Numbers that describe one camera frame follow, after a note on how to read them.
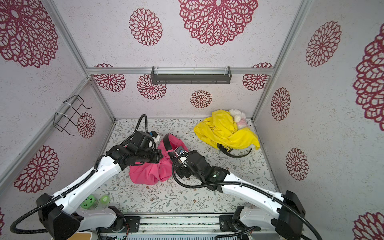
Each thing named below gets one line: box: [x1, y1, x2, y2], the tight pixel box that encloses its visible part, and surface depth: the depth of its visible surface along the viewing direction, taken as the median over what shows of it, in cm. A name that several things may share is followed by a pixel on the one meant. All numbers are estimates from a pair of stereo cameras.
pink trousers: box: [129, 134, 189, 185], surface depth 79 cm
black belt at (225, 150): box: [217, 143, 253, 158], surface depth 101 cm
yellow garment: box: [194, 109, 261, 150], surface depth 102 cm
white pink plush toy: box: [229, 109, 248, 130], surface depth 106 cm
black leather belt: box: [163, 133, 178, 163], surface depth 79 cm
